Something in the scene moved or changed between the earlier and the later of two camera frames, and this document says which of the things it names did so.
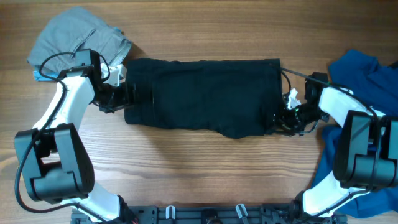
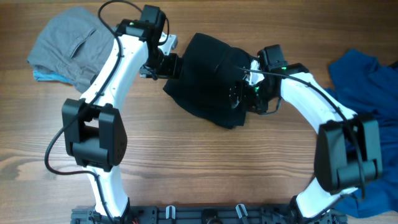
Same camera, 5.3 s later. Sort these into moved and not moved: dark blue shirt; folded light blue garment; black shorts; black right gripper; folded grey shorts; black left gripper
Moved: black left gripper; black shorts; black right gripper
Not moved: folded light blue garment; dark blue shirt; folded grey shorts
